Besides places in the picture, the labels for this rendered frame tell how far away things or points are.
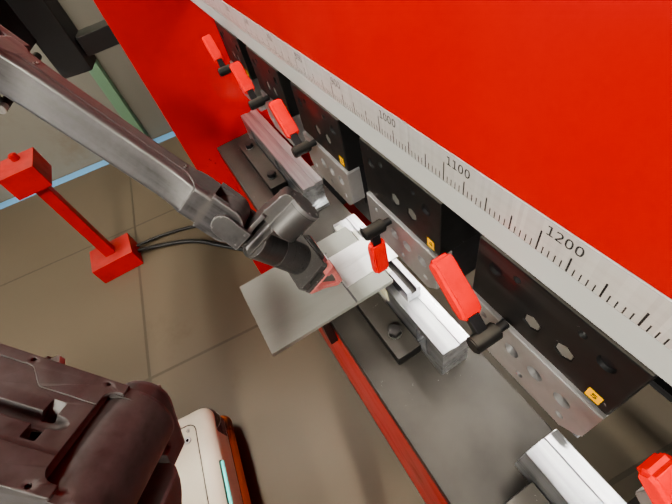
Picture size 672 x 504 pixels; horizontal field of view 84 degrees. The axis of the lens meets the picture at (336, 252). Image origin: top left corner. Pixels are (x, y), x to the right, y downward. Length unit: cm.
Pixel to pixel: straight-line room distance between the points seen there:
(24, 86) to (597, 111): 60
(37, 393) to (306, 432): 147
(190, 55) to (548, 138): 122
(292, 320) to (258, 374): 115
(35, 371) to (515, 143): 33
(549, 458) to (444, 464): 17
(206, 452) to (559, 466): 115
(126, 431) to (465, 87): 31
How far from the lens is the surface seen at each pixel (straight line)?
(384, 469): 163
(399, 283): 72
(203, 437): 155
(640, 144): 22
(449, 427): 75
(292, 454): 171
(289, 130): 63
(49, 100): 62
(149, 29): 134
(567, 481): 67
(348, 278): 74
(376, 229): 48
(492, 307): 41
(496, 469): 75
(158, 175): 59
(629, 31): 21
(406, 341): 77
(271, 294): 77
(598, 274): 28
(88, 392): 30
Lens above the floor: 160
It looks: 50 degrees down
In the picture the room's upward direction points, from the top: 18 degrees counter-clockwise
